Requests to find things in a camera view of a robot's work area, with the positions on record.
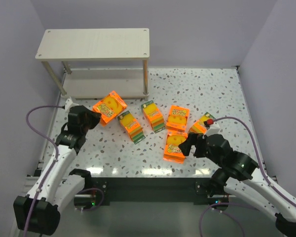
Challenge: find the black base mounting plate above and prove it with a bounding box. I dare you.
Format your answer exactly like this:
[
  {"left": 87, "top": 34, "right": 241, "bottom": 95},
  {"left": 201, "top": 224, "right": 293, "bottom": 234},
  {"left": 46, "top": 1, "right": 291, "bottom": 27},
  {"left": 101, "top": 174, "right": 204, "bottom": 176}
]
[{"left": 74, "top": 177, "right": 231, "bottom": 206}]

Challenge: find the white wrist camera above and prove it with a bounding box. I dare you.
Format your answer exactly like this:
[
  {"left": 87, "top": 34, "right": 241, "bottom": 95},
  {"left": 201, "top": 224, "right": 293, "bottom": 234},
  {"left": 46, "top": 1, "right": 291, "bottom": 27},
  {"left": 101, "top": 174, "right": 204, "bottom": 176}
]
[
  {"left": 64, "top": 97, "right": 78, "bottom": 114},
  {"left": 204, "top": 119, "right": 220, "bottom": 136}
]

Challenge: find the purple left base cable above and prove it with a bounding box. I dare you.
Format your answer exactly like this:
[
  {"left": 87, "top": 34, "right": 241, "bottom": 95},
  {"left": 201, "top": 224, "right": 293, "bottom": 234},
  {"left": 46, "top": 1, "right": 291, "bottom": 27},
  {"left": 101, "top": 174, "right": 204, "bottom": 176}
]
[{"left": 76, "top": 189, "right": 105, "bottom": 212}]

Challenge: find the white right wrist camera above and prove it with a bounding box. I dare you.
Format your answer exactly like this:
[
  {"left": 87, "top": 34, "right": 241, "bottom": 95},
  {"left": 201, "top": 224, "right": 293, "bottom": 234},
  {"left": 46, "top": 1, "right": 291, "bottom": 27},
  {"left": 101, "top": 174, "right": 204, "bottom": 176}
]
[{"left": 204, "top": 119, "right": 220, "bottom": 136}]

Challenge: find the white two-tier shelf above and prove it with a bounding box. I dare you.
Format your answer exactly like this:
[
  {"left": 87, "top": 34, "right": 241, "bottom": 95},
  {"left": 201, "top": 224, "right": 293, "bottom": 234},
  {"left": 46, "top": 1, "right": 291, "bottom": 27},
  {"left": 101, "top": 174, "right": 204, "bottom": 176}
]
[{"left": 36, "top": 28, "right": 150, "bottom": 99}]

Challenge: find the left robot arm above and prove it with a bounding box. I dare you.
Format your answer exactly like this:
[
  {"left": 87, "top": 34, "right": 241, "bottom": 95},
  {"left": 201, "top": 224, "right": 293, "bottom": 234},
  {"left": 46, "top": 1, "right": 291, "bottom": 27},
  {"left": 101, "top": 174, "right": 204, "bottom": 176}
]
[{"left": 13, "top": 105, "right": 101, "bottom": 236}]

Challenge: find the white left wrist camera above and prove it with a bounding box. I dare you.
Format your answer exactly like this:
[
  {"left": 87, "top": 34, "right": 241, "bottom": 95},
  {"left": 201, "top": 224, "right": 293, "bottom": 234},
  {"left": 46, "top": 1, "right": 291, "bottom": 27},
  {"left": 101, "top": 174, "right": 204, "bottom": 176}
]
[{"left": 64, "top": 97, "right": 78, "bottom": 114}]

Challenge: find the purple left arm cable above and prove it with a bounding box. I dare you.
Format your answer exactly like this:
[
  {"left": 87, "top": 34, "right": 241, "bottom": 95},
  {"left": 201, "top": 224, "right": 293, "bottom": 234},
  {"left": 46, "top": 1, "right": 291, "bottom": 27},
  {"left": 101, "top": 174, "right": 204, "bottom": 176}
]
[{"left": 22, "top": 105, "right": 66, "bottom": 237}]

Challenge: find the orange round sponge box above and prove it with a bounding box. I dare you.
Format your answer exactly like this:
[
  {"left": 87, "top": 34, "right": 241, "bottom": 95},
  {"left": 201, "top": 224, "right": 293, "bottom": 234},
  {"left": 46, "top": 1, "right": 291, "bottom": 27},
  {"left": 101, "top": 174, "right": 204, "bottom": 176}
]
[
  {"left": 163, "top": 130, "right": 187, "bottom": 164},
  {"left": 166, "top": 105, "right": 189, "bottom": 132},
  {"left": 92, "top": 91, "right": 127, "bottom": 126}
]

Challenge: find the multicolour sponge pack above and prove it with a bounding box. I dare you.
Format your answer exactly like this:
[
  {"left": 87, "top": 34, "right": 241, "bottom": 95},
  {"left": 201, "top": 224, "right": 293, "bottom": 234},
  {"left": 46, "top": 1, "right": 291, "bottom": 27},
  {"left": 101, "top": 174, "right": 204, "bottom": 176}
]
[
  {"left": 188, "top": 112, "right": 216, "bottom": 134},
  {"left": 117, "top": 111, "right": 146, "bottom": 144},
  {"left": 141, "top": 100, "right": 165, "bottom": 133}
]

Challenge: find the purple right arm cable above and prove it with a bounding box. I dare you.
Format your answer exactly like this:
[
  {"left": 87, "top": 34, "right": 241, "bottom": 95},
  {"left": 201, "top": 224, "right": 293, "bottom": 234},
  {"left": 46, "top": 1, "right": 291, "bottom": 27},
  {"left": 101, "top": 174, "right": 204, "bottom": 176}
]
[{"left": 213, "top": 116, "right": 296, "bottom": 213}]

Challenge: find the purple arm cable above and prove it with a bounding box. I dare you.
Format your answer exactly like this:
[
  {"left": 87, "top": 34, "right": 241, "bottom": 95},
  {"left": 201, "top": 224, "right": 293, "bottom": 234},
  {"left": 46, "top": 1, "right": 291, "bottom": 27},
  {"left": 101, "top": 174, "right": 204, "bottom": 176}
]
[
  {"left": 22, "top": 105, "right": 66, "bottom": 237},
  {"left": 213, "top": 116, "right": 296, "bottom": 213}
]

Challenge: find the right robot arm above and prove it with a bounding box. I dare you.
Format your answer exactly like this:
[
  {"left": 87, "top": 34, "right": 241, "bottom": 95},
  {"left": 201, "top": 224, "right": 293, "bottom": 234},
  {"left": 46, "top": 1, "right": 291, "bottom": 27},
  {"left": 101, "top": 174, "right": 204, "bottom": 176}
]
[{"left": 179, "top": 133, "right": 296, "bottom": 237}]

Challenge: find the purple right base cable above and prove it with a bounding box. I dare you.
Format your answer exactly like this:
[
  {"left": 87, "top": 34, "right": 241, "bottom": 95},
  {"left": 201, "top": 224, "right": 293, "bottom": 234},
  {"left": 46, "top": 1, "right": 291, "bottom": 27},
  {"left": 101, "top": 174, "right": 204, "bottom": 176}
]
[{"left": 199, "top": 201, "right": 257, "bottom": 237}]

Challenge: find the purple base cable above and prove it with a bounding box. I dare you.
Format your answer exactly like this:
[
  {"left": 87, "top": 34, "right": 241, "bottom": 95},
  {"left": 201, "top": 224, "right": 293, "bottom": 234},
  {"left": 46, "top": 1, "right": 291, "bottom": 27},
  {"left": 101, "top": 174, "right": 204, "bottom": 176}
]
[
  {"left": 76, "top": 189, "right": 105, "bottom": 212},
  {"left": 199, "top": 201, "right": 257, "bottom": 237}
]

